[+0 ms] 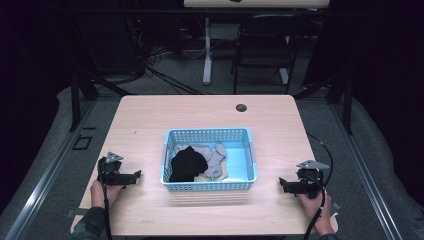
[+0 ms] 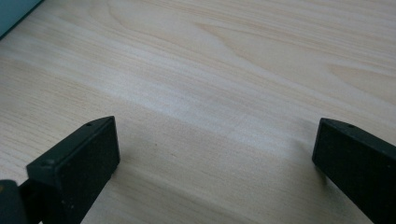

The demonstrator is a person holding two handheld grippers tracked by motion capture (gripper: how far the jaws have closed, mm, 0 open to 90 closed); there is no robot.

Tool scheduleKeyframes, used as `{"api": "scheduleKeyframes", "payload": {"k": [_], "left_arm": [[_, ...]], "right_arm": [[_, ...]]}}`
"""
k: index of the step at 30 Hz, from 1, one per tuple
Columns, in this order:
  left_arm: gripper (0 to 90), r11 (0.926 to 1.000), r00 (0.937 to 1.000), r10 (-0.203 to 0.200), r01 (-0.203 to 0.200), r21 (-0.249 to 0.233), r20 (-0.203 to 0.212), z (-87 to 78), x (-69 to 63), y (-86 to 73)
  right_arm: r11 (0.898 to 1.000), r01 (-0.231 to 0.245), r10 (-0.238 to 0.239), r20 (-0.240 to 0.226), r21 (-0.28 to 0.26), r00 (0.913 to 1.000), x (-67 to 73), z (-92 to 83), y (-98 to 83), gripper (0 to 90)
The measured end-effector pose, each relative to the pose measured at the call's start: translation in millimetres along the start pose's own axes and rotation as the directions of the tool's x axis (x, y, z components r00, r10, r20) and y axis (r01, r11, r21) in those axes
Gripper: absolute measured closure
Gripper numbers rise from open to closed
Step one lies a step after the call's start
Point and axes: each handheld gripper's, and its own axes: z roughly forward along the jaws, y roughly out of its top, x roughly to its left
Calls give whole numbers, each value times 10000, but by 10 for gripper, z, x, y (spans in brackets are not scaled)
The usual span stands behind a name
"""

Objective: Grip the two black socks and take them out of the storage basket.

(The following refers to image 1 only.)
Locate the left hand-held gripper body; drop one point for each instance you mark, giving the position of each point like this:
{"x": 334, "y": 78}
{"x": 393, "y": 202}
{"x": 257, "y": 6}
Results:
{"x": 108, "y": 168}

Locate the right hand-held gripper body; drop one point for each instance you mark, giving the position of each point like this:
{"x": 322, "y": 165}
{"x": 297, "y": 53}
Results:
{"x": 310, "y": 178}

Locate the person's left hand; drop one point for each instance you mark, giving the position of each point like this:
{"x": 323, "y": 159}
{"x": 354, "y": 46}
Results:
{"x": 101, "y": 195}

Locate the person's right hand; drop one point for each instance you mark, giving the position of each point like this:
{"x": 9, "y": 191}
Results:
{"x": 320, "y": 211}

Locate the black sock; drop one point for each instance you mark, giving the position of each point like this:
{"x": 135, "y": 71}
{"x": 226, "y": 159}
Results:
{"x": 186, "y": 165}

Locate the light blue plastic basket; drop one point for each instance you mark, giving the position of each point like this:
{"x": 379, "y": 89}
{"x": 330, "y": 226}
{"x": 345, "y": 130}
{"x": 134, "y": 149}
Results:
{"x": 238, "y": 160}

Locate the beige sock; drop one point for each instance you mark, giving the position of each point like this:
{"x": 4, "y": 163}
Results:
{"x": 221, "y": 176}

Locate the black metal stand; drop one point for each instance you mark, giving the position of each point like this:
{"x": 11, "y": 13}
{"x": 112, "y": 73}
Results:
{"x": 346, "y": 100}
{"x": 76, "y": 100}

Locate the grey sock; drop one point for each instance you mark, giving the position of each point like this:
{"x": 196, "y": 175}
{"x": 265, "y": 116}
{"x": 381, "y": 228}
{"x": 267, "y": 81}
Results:
{"x": 213, "y": 155}

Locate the black folding chair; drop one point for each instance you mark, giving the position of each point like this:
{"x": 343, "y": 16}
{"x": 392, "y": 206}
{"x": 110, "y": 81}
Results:
{"x": 266, "y": 50}

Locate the white desk with legs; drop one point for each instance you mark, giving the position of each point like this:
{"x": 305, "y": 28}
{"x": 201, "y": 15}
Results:
{"x": 208, "y": 50}

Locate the grey metal floor rail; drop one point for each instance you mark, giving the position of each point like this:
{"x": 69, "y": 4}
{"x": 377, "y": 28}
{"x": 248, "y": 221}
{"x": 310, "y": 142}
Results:
{"x": 50, "y": 170}
{"x": 365, "y": 170}

